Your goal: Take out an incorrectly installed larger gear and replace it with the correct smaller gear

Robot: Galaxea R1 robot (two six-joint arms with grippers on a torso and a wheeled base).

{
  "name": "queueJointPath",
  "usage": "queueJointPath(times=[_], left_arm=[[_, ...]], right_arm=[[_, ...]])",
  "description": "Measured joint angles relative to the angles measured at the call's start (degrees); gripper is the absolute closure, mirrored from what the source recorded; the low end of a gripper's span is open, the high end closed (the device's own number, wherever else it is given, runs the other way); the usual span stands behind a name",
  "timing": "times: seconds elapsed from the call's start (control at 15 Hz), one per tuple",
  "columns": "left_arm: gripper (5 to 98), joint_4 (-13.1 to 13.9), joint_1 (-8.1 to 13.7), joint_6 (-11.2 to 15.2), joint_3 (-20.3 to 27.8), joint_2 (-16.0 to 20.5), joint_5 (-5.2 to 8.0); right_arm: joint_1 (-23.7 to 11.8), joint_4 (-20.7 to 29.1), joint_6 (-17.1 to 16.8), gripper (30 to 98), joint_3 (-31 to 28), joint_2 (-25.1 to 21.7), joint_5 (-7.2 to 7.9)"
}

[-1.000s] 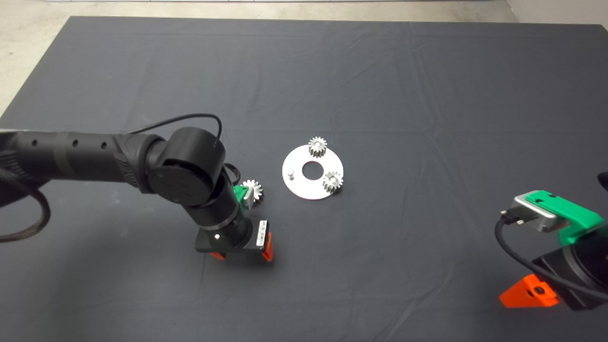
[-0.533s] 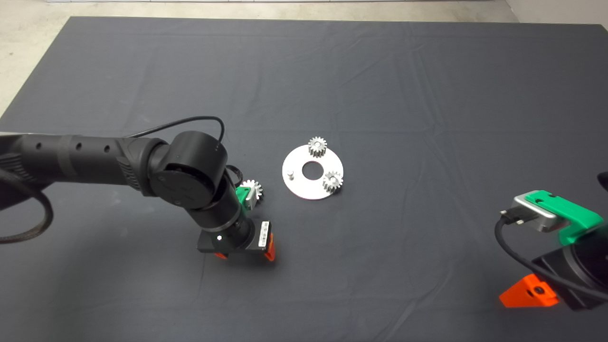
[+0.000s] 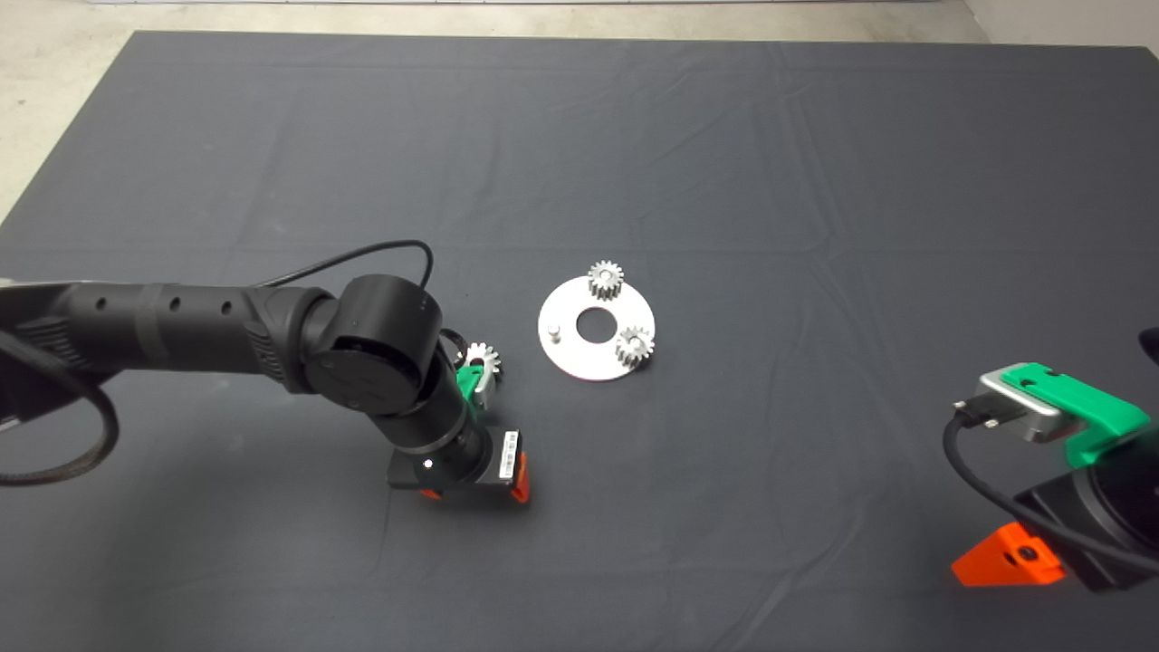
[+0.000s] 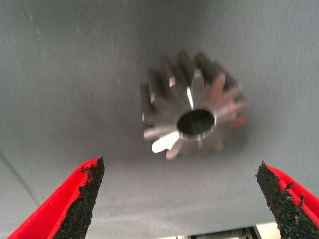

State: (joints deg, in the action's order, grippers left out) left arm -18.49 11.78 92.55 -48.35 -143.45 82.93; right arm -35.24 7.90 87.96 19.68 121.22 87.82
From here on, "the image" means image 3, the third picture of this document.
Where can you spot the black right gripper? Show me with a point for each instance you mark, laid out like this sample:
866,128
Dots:
1059,507

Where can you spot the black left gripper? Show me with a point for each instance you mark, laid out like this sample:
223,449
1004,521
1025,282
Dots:
484,482

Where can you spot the large steel gear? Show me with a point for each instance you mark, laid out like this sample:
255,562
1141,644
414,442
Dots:
484,355

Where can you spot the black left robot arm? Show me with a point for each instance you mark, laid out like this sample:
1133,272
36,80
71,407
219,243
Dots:
362,344

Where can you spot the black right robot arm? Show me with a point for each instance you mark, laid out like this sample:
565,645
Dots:
1127,493

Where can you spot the small steel gear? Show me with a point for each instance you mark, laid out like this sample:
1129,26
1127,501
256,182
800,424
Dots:
606,279
635,346

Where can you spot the round metal plate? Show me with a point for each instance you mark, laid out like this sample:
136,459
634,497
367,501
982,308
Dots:
589,362

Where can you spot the dark grey table cloth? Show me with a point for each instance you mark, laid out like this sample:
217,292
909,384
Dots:
770,181

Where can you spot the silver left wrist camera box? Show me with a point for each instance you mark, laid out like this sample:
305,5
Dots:
487,391

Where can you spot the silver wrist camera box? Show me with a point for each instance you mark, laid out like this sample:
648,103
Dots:
487,391
1023,403

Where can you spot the green left camera mount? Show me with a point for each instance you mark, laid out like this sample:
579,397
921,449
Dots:
469,380

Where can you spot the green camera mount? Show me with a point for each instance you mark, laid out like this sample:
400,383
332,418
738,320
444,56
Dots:
1100,417
469,380

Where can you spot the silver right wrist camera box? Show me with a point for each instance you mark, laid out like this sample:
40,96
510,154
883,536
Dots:
1023,403

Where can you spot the green right camera mount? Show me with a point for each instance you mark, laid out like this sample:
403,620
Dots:
1100,417

